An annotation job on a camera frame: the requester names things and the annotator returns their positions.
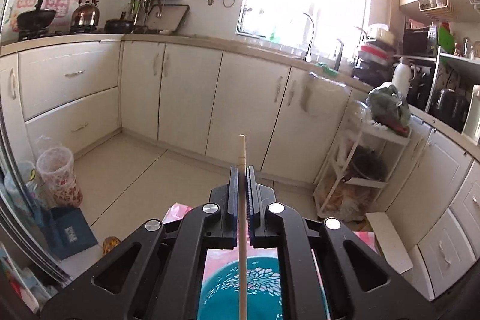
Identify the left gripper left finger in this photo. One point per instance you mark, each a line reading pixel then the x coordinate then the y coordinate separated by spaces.
pixel 157 271

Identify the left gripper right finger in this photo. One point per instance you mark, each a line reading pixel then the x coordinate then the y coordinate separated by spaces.
pixel 326 270

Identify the lone bamboo chopstick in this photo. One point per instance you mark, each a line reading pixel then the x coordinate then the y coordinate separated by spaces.
pixel 242 230

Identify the cream kitchen cabinets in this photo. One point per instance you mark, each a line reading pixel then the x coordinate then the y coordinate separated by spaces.
pixel 153 118

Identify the pink checkered plastic tablecloth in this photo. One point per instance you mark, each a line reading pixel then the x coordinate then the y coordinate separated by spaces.
pixel 218 259

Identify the yellow floral slipper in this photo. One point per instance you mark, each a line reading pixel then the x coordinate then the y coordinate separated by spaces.
pixel 110 243

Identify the teal perforated plastic basket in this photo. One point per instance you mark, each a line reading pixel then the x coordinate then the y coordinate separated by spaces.
pixel 220 300

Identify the white storage rack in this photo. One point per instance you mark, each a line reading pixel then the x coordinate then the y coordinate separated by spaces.
pixel 359 165

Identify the blue dustpan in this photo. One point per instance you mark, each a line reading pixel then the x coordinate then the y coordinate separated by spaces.
pixel 66 231

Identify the clear floral waste bin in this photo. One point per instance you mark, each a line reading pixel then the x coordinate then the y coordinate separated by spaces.
pixel 56 168

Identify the green vegetable bag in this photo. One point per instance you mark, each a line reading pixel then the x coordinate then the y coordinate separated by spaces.
pixel 390 108

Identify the white thermos jug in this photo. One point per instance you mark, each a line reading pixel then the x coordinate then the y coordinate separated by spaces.
pixel 404 73

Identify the sink faucet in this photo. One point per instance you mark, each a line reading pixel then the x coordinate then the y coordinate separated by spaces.
pixel 307 56

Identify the black frying pan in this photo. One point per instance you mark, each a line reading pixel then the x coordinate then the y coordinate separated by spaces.
pixel 121 25

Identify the metal kettle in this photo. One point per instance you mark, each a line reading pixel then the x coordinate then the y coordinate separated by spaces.
pixel 86 15

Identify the black wok on stove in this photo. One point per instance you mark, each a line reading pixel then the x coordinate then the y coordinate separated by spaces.
pixel 36 19

